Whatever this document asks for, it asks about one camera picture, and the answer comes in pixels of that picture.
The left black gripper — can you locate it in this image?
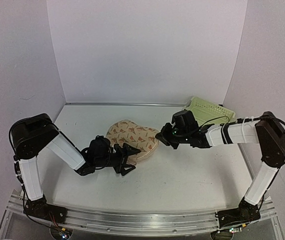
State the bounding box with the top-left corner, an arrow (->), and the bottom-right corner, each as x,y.
95,143 -> 141,176

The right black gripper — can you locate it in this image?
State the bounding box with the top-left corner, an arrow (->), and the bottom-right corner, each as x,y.
155,123 -> 190,150

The floral mesh laundry bag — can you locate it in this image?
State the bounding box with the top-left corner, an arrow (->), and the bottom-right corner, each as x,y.
106,119 -> 159,166

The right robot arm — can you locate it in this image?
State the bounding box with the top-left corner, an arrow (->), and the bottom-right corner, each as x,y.
155,110 -> 285,229

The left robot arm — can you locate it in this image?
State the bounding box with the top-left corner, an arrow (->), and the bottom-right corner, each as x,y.
8,113 -> 141,224

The pale green perforated basket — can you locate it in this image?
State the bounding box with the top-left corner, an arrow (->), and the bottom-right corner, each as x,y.
183,96 -> 236,126

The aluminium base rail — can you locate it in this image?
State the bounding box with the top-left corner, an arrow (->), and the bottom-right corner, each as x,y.
0,190 -> 285,240

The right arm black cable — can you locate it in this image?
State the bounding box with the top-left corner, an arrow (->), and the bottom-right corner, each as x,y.
199,116 -> 285,167

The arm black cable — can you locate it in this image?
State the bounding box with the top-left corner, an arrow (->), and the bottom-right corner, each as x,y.
8,118 -> 33,226
199,116 -> 285,167

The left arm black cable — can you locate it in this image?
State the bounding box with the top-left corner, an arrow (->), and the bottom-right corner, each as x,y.
8,118 -> 33,226

